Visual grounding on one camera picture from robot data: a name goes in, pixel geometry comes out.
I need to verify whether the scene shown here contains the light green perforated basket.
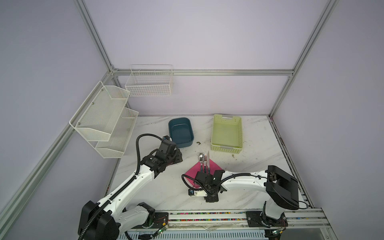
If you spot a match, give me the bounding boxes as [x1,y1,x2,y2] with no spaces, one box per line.
[211,114,243,154]

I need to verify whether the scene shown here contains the fork with teal handle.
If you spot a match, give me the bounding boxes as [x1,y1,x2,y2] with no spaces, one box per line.
[203,154,207,174]

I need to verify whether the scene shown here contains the pink paper napkin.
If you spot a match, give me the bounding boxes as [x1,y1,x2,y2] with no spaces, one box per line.
[185,160,222,189]

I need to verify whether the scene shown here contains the white mesh two-tier shelf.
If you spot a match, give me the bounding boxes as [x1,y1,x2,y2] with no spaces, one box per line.
[69,82,139,159]

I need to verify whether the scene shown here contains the spoon with teal handle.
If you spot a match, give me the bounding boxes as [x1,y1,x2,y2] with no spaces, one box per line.
[198,153,205,172]

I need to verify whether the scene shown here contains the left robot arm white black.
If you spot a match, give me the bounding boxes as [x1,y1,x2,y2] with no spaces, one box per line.
[78,137,182,240]

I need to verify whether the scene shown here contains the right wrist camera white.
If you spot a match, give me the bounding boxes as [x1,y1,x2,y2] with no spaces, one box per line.
[188,190,208,198]

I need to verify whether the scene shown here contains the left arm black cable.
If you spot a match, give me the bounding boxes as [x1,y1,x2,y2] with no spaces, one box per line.
[77,133,164,240]

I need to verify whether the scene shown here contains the knife with teal handle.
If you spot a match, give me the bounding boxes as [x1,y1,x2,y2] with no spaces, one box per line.
[206,152,210,174]

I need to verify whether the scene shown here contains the dark teal plastic tub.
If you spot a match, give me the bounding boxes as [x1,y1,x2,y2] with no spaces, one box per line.
[168,118,194,148]

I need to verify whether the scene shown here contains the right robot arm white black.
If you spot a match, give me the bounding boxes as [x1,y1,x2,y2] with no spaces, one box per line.
[182,165,300,228]

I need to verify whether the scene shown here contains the white wire wall basket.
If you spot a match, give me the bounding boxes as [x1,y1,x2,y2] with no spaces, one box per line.
[125,65,174,97]

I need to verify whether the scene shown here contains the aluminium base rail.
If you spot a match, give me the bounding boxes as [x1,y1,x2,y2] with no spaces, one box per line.
[131,208,331,231]

